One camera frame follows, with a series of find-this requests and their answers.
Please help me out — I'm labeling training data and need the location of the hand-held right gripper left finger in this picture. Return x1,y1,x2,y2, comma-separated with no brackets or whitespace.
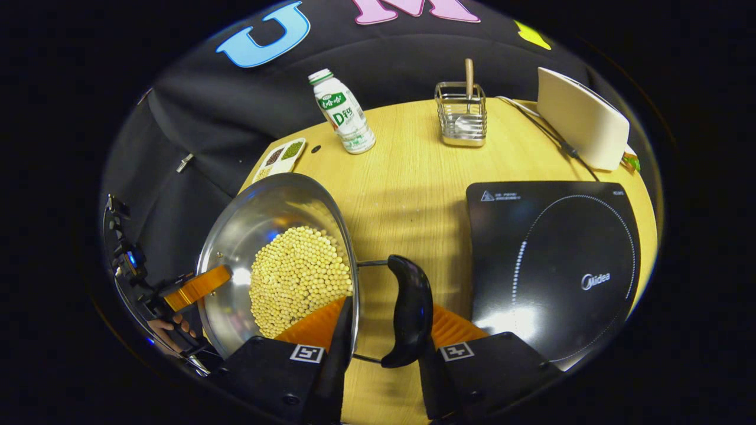
216,295,355,425

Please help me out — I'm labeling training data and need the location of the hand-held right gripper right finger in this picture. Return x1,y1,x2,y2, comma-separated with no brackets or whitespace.
416,304,562,423

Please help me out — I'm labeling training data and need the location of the steel pot with black handles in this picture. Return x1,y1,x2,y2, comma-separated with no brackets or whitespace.
196,172,435,370

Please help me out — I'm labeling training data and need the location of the black induction cooktop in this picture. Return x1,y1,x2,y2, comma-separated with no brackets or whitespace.
465,181,641,364

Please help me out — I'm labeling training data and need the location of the pile of soybeans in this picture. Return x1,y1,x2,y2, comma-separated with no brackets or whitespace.
248,226,354,338

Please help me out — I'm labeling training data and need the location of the white divided dish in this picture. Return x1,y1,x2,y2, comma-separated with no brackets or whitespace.
252,138,307,184

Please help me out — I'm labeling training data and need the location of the black backdrop cloth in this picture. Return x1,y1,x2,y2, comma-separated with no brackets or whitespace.
100,0,591,284

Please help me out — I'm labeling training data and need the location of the white bottle with green label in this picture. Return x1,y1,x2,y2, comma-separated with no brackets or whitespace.
308,68,376,155

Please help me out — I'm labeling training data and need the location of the white toaster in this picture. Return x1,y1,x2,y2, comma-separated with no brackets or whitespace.
536,67,630,172

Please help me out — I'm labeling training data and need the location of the toaster power cable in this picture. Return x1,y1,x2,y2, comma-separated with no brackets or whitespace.
496,96,600,182

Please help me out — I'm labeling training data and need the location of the wire utensil basket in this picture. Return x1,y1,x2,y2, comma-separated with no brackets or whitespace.
435,81,487,148

